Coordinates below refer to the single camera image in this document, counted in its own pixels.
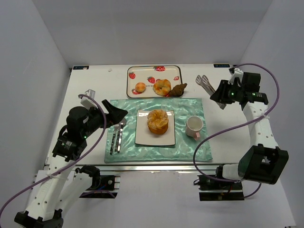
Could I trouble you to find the metal serving tongs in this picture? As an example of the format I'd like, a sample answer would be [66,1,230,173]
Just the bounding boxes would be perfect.
[195,75,215,96]

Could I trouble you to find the sugared orange bundt bread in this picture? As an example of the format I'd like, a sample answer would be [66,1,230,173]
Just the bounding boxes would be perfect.
[147,109,169,135]

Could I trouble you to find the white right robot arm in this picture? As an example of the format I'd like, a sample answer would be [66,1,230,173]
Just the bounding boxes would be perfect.
[210,68,289,184]

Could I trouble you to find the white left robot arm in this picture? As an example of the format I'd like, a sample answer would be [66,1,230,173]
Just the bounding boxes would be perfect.
[14,99,128,228]

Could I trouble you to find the glazed bagel bread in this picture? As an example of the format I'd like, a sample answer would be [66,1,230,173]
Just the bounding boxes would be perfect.
[153,79,171,96]

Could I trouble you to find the metal fork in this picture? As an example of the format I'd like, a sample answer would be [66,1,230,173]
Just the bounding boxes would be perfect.
[110,124,119,155]

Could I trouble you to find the metal spoon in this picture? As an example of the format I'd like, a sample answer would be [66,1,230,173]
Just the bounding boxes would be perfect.
[115,118,127,153]

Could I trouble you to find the white square plate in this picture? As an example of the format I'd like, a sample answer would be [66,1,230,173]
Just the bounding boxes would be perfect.
[135,110,176,147]

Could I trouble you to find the small round peach bun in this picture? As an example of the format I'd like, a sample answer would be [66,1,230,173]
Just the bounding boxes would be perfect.
[135,82,146,93]

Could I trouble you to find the pink mug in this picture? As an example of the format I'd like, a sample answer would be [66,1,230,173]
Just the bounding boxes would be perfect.
[185,116,204,140]

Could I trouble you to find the brown chocolate croissant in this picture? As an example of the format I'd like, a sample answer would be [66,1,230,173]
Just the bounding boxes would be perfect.
[168,83,188,97]

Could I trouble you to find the strawberry pattern serving tray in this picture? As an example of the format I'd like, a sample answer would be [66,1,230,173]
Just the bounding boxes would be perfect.
[126,65,182,99]

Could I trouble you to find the teal satin placemat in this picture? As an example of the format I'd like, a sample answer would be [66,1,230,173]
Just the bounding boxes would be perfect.
[104,98,205,163]

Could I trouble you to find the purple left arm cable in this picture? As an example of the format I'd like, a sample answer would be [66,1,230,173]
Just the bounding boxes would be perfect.
[0,94,107,219]

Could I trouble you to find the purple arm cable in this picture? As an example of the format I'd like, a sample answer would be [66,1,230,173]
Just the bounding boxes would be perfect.
[192,63,280,199]
[0,94,107,219]

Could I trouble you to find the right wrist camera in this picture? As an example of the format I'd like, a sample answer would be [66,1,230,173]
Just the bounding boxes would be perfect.
[228,67,244,85]

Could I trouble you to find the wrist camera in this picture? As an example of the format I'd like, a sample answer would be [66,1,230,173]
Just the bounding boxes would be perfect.
[80,89,95,109]
[228,67,244,85]

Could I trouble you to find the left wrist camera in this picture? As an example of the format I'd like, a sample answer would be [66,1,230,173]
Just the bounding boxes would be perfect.
[80,89,95,109]

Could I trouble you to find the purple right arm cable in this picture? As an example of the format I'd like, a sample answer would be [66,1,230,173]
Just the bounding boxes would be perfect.
[192,63,280,199]

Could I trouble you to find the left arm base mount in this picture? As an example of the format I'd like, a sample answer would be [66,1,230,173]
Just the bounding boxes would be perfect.
[75,165,121,199]

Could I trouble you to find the aluminium table front rail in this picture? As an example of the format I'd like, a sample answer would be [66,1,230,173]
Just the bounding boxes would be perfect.
[45,163,247,173]

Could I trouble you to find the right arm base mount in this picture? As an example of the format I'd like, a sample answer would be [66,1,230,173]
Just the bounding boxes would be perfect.
[193,164,245,201]

